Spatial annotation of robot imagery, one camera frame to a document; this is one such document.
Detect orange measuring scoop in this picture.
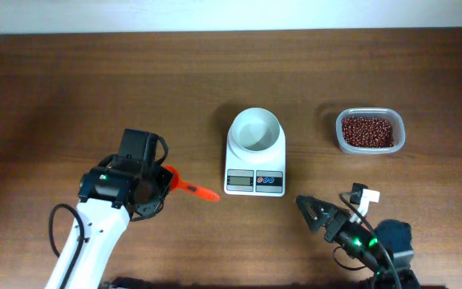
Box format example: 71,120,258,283
165,165,220,202

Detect red adzuki beans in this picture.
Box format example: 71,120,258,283
341,116,395,149

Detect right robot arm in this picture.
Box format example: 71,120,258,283
295,191,421,289

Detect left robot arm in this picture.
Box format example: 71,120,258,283
47,128,173,288

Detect white digital kitchen scale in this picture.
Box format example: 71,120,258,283
223,127,286,197

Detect clear plastic bean container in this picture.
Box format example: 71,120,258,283
335,108,406,155

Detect white round bowl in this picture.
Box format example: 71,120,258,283
230,108,281,152

